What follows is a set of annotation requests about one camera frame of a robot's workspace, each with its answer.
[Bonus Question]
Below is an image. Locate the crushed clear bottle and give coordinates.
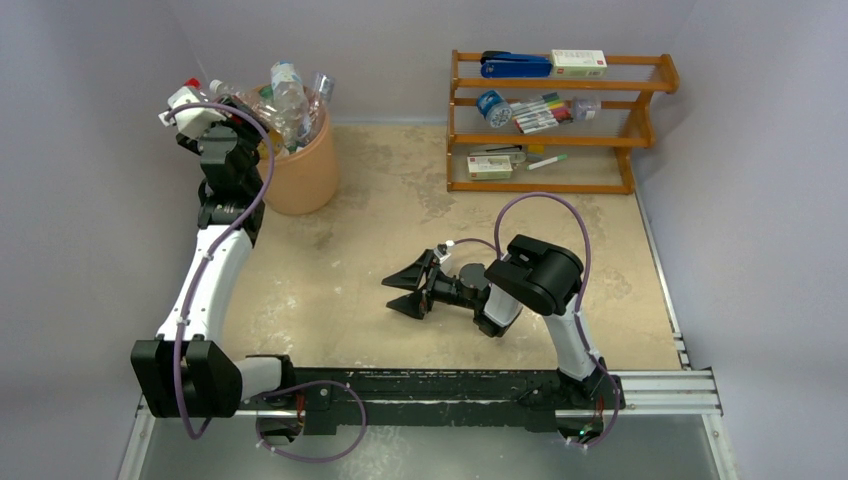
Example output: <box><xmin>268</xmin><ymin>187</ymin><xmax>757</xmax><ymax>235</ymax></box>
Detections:
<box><xmin>209</xmin><ymin>79</ymin><xmax>286</xmax><ymax>136</ymax></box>

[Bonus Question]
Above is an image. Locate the white blue label bottle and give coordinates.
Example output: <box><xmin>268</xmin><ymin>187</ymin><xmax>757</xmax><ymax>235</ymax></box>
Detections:
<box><xmin>270</xmin><ymin>62</ymin><xmax>312</xmax><ymax>150</ymax></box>

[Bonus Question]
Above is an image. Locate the red gold tea bottle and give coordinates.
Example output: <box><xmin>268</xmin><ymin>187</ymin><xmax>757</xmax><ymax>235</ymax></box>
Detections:
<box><xmin>257</xmin><ymin>128</ymin><xmax>289</xmax><ymax>160</ymax></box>

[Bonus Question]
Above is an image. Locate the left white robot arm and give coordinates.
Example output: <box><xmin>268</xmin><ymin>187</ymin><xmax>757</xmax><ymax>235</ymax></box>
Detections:
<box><xmin>130</xmin><ymin>119</ymin><xmax>298</xmax><ymax>418</ymax></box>

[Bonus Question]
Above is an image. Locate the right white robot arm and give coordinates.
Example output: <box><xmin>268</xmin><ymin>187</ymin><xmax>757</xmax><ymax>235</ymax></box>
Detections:
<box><xmin>381</xmin><ymin>235</ymin><xmax>605</xmax><ymax>407</ymax></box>

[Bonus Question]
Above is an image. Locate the orange plastic bin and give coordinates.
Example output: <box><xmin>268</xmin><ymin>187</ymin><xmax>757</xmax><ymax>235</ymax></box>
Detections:
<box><xmin>257</xmin><ymin>107</ymin><xmax>340</xmax><ymax>215</ymax></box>

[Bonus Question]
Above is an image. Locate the white stapler box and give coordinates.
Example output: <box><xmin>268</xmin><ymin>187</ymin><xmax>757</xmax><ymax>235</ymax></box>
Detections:
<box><xmin>467</xmin><ymin>155</ymin><xmax>513</xmax><ymax>181</ymax></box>

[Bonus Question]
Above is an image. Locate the grey stapler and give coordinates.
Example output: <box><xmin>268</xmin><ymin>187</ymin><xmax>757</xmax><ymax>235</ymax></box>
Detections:
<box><xmin>468</xmin><ymin>144</ymin><xmax>527</xmax><ymax>164</ymax></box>

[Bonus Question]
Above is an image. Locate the green white marker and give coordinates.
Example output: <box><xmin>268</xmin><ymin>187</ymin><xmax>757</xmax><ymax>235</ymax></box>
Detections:
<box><xmin>526</xmin><ymin>154</ymin><xmax>568</xmax><ymax>171</ymax></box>

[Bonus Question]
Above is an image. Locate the wooden shelf rack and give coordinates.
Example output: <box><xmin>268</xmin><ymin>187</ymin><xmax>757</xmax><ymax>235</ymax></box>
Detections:
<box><xmin>446</xmin><ymin>50</ymin><xmax>680</xmax><ymax>195</ymax></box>

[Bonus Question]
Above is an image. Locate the blue tape roll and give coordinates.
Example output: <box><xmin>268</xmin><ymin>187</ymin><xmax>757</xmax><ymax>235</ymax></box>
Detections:
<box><xmin>476</xmin><ymin>90</ymin><xmax>513</xmax><ymax>128</ymax></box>

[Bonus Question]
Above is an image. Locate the pack of coloured markers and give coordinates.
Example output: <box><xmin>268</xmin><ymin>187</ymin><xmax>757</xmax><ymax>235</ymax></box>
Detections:
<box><xmin>510</xmin><ymin>92</ymin><xmax>573</xmax><ymax>134</ymax></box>

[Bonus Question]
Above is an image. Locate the blue stapler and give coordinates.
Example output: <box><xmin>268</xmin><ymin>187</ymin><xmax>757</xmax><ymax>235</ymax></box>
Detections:
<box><xmin>479</xmin><ymin>50</ymin><xmax>552</xmax><ymax>78</ymax></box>

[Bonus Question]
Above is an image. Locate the small clear jar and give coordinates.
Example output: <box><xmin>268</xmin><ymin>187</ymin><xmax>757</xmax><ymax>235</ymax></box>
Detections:
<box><xmin>571</xmin><ymin>97</ymin><xmax>602</xmax><ymax>122</ymax></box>

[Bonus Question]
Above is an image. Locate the white red box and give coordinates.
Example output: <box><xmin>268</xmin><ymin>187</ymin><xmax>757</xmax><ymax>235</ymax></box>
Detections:
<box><xmin>549</xmin><ymin>49</ymin><xmax>608</xmax><ymax>79</ymax></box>

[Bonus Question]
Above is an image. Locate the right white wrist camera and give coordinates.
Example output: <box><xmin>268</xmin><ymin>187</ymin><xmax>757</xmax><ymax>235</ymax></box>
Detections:
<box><xmin>432</xmin><ymin>240</ymin><xmax>455</xmax><ymax>274</ymax></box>

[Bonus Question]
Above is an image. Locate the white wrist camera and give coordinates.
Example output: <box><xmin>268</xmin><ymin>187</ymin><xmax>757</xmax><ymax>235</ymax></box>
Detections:
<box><xmin>158</xmin><ymin>84</ymin><xmax>227</xmax><ymax>140</ymax></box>
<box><xmin>432</xmin><ymin>240</ymin><xmax>455</xmax><ymax>274</ymax></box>

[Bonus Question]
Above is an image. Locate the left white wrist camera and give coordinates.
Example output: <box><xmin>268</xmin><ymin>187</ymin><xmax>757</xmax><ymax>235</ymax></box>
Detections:
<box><xmin>158</xmin><ymin>84</ymin><xmax>227</xmax><ymax>140</ymax></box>

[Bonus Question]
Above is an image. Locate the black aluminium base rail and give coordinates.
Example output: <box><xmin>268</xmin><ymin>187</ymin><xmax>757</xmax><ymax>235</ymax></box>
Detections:
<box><xmin>135</xmin><ymin>367</ymin><xmax>720</xmax><ymax>439</ymax></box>

